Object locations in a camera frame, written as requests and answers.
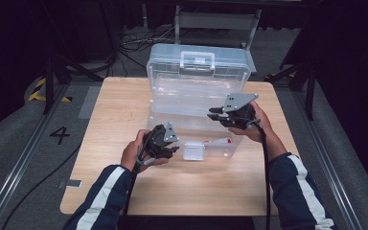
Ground grey tape strip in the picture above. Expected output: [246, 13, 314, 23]
[57, 179, 83, 190]

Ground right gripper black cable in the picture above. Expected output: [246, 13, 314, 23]
[248, 118, 273, 230]

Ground clear plastic storage box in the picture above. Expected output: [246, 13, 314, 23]
[145, 43, 254, 162]

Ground white metal table frame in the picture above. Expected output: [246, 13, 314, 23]
[173, 4, 263, 75]

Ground yellow and black floor tape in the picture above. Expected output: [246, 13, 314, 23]
[28, 77, 73, 104]

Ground tangle of thin floor cables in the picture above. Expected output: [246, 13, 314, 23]
[119, 25, 177, 73]

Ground long black floor cable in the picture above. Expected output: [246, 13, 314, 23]
[1, 143, 82, 230]

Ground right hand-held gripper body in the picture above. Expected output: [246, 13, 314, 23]
[221, 93, 260, 130]

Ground person's right hand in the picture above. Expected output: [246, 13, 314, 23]
[228, 101, 274, 144]

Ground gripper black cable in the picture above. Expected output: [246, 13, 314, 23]
[248, 118, 273, 230]
[120, 132, 156, 230]

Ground person's left hand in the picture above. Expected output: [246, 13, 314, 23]
[120, 128, 171, 173]

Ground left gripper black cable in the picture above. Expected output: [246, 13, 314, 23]
[120, 132, 156, 230]

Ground grey metal floor rail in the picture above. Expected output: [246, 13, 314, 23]
[0, 83, 70, 230]
[291, 80, 365, 230]

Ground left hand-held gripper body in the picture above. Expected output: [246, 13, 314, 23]
[143, 122, 179, 159]

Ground thick black coiled cable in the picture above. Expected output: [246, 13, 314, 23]
[70, 52, 118, 76]

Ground white and red ointment tube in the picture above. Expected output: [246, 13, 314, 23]
[204, 137, 234, 149]

